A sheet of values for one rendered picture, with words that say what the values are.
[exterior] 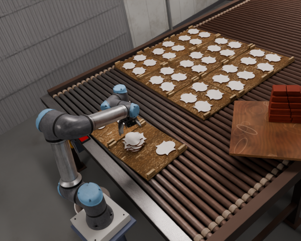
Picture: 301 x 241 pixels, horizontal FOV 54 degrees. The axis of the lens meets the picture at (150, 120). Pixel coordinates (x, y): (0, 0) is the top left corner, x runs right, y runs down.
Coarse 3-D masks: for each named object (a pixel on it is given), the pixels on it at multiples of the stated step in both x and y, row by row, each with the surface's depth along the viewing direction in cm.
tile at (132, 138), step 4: (132, 132) 204; (128, 136) 201; (132, 136) 201; (136, 136) 200; (124, 140) 199; (128, 140) 198; (132, 140) 198; (136, 140) 197; (128, 144) 196; (132, 144) 195; (136, 144) 194
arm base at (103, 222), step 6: (108, 210) 159; (90, 216) 153; (96, 216) 153; (102, 216) 155; (108, 216) 157; (90, 222) 156; (96, 222) 156; (102, 222) 155; (108, 222) 157; (90, 228) 158; (96, 228) 156; (102, 228) 157
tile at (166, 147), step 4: (160, 144) 196; (164, 144) 196; (168, 144) 195; (172, 144) 194; (160, 148) 193; (164, 148) 193; (168, 148) 192; (172, 148) 192; (156, 152) 191; (160, 152) 191; (164, 152) 190; (168, 152) 190
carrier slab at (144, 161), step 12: (144, 132) 210; (156, 132) 208; (120, 144) 204; (144, 144) 200; (156, 144) 198; (180, 144) 195; (120, 156) 195; (132, 156) 193; (144, 156) 192; (156, 156) 190; (168, 156) 188; (132, 168) 186; (144, 168) 184; (156, 168) 182
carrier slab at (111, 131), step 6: (108, 126) 222; (114, 126) 221; (132, 126) 217; (138, 126) 216; (96, 132) 219; (102, 132) 217; (108, 132) 216; (114, 132) 215; (126, 132) 213; (96, 138) 214; (102, 138) 212; (108, 138) 211; (114, 138) 210; (120, 138) 209
